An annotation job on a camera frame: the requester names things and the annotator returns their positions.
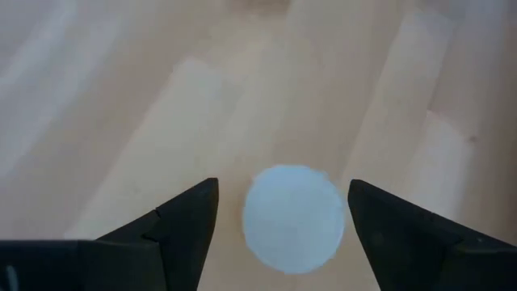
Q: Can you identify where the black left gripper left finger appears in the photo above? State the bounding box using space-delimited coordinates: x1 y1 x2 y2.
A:
78 176 221 291

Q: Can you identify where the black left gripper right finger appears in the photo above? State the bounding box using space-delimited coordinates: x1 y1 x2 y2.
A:
347 179 517 291

